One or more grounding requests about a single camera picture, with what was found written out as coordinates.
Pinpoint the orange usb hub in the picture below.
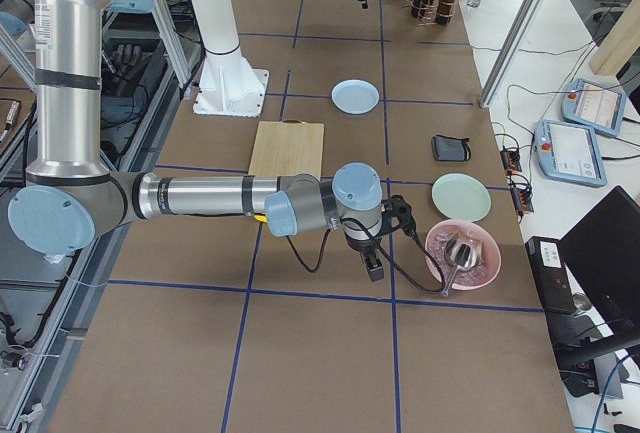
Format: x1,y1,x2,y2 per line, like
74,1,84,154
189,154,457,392
508,175,534,218
500,148,522,175

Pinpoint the large metal spoon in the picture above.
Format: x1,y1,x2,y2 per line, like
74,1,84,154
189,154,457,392
441,233,483,297

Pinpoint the black computer monitor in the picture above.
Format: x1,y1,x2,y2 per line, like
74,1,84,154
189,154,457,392
559,186,639,330

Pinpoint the black desktop box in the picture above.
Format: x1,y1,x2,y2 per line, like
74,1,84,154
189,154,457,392
525,236,575,315

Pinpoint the near teach pendant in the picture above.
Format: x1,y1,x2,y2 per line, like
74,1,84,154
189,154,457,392
534,119,607,187

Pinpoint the light green plate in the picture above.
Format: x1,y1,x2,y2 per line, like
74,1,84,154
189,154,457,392
431,173,492,222

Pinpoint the white camera pole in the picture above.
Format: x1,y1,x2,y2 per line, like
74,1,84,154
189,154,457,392
191,0,269,118

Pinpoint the bamboo cutting board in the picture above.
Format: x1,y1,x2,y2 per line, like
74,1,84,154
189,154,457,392
248,121,324,179

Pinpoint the far teach pendant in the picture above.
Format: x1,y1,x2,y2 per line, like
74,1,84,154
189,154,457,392
561,78,627,137

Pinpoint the light blue plate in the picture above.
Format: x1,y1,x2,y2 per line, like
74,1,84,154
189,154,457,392
331,79,380,115

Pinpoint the folded grey cloth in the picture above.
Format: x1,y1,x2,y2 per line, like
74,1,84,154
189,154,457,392
431,135,472,162

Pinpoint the pink bowl with ice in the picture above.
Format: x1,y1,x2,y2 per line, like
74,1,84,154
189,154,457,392
425,219,501,291

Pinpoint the teach pendant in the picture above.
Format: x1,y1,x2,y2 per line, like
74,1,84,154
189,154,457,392
534,119,607,187
561,78,627,137

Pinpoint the aluminium profile post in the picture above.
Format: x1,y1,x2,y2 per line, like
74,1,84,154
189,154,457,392
479,0,544,108

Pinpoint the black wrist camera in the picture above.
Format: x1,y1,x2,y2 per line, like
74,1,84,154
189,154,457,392
381,195,416,237

